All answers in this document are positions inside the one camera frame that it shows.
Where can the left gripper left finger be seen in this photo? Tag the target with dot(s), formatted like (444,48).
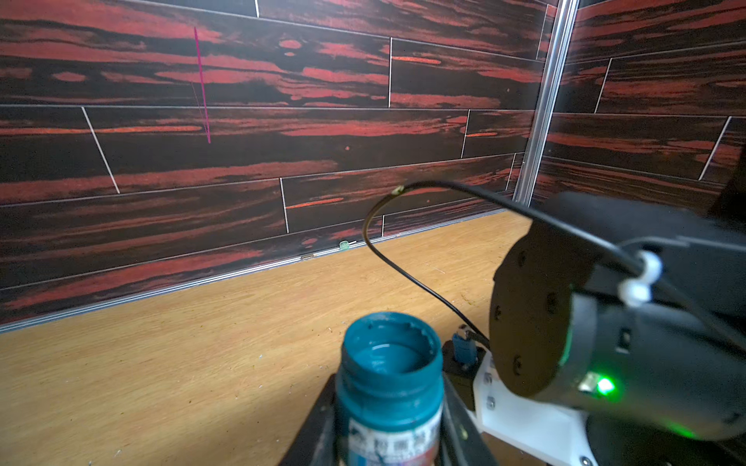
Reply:
(315,442)

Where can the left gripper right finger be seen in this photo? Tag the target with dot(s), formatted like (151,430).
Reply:
(461,442)

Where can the blue paint jar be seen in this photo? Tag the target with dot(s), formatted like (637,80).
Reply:
(389,392)

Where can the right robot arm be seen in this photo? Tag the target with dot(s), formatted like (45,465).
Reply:
(657,386)

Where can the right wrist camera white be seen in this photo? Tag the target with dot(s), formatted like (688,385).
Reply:
(554,435)

